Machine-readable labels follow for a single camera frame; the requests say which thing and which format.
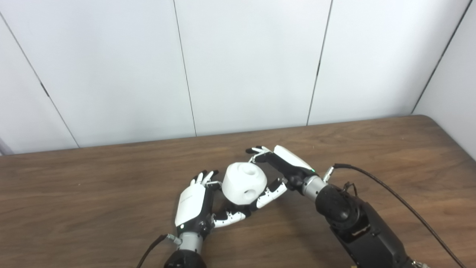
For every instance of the round white piece with holes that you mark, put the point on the round white piece with holes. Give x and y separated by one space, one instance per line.
240 184

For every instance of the white and black left hand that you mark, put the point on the white and black left hand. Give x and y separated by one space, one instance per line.
191 204

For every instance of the grey wall corner post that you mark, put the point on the grey wall corner post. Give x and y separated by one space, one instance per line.
4 148

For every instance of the white and black right hand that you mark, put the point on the white and black right hand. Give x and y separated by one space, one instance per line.
292 163

